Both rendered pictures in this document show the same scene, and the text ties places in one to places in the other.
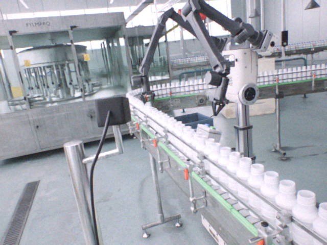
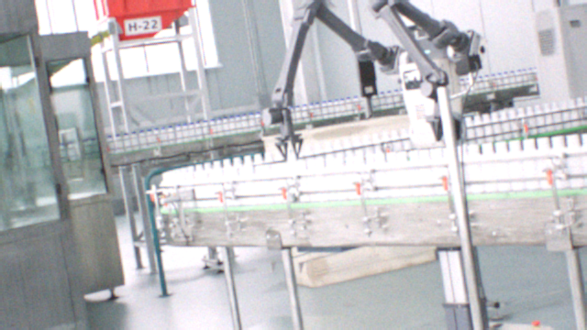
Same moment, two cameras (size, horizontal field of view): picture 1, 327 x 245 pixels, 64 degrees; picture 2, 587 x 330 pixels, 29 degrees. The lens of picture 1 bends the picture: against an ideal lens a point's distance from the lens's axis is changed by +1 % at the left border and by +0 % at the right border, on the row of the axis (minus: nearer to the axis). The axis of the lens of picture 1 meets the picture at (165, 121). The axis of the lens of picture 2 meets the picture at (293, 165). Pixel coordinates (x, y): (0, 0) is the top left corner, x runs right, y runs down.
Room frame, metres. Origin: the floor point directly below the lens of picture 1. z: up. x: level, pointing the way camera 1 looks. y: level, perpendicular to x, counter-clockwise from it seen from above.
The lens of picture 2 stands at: (-2.51, 1.88, 1.40)
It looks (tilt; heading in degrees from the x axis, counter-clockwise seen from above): 3 degrees down; 338
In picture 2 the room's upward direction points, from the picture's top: 9 degrees counter-clockwise
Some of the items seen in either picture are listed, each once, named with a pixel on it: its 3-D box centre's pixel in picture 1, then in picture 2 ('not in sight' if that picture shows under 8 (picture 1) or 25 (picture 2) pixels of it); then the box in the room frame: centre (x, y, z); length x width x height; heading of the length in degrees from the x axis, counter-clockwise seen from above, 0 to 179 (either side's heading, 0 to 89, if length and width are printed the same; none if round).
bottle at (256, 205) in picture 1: (258, 191); (532, 164); (0.71, -0.26, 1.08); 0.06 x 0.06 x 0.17
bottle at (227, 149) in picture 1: (227, 169); (491, 167); (0.89, -0.20, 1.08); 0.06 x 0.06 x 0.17
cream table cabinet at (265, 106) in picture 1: (245, 87); (348, 198); (5.83, -1.90, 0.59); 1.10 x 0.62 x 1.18; 89
